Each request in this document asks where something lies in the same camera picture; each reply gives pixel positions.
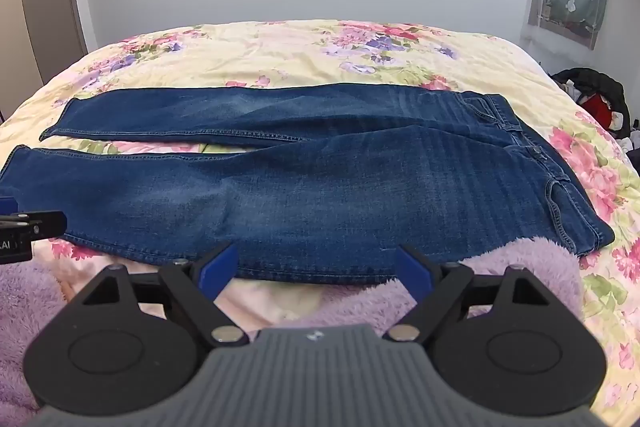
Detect purple fluffy blanket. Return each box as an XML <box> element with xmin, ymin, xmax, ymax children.
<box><xmin>0</xmin><ymin>236</ymin><xmax>585</xmax><ymax>427</ymax></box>

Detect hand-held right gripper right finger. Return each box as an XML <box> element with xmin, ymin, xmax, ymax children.
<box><xmin>382</xmin><ymin>245</ymin><xmax>551</xmax><ymax>349</ymax></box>

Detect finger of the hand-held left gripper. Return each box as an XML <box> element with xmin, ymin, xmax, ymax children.
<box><xmin>0</xmin><ymin>195</ymin><xmax>69</xmax><ymax>241</ymax></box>

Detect blue denim pants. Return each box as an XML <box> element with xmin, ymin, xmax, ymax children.
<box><xmin>0</xmin><ymin>82</ymin><xmax>615</xmax><ymax>286</ymax></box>

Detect floral cream quilt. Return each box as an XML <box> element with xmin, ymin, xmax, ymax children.
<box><xmin>0</xmin><ymin>19</ymin><xmax>640</xmax><ymax>427</ymax></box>

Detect red cloth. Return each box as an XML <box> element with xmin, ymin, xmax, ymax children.
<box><xmin>581</xmin><ymin>92</ymin><xmax>619</xmax><ymax>128</ymax></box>

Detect pile of clothes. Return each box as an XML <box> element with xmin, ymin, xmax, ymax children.
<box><xmin>552</xmin><ymin>67</ymin><xmax>632</xmax><ymax>140</ymax></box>

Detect white clothes pile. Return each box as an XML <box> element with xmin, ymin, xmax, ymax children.
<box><xmin>614</xmin><ymin>109</ymin><xmax>640</xmax><ymax>154</ymax></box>

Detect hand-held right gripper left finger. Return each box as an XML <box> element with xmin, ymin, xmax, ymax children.
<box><xmin>82</xmin><ymin>242</ymin><xmax>249</xmax><ymax>349</ymax></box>

